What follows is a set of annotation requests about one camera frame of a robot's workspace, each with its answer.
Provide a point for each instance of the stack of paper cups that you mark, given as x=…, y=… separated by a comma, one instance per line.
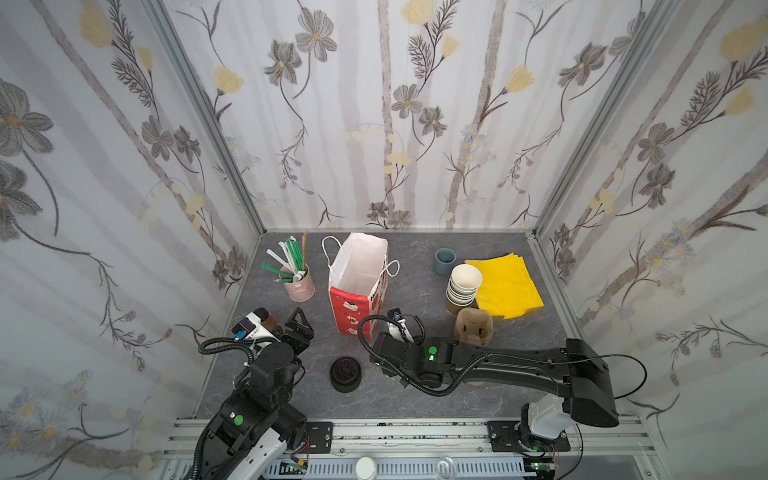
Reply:
x=462, y=288

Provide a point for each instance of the yellow paper napkins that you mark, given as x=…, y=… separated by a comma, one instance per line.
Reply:
x=507, y=289

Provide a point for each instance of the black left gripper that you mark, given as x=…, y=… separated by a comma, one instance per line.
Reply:
x=297, y=335

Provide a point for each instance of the stack of pulp cup carriers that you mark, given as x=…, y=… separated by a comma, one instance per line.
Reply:
x=474, y=326

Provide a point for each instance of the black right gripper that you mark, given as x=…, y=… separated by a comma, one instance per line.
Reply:
x=384, y=352

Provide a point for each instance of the pink metal straw bucket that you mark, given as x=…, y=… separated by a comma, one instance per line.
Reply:
x=301, y=290

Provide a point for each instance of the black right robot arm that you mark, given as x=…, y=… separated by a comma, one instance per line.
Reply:
x=575, y=380

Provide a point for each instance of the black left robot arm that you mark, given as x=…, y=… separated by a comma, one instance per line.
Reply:
x=255, y=424

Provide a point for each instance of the brown paper straw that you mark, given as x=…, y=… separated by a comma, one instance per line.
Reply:
x=304, y=249

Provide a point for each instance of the green wrapped straw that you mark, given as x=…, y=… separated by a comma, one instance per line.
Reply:
x=296, y=257

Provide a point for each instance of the small teal cup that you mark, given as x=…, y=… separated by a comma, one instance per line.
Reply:
x=444, y=261

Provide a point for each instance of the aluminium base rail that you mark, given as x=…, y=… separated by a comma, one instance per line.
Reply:
x=451, y=448

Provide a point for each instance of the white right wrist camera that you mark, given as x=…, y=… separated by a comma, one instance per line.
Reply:
x=398, y=327

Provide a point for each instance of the brown syrup bottle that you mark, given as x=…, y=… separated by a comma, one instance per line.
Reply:
x=268, y=322

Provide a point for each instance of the stack of black cup lids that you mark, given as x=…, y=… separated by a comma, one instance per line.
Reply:
x=345, y=374

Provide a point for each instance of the red white paper bag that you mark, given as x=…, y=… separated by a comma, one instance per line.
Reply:
x=359, y=270

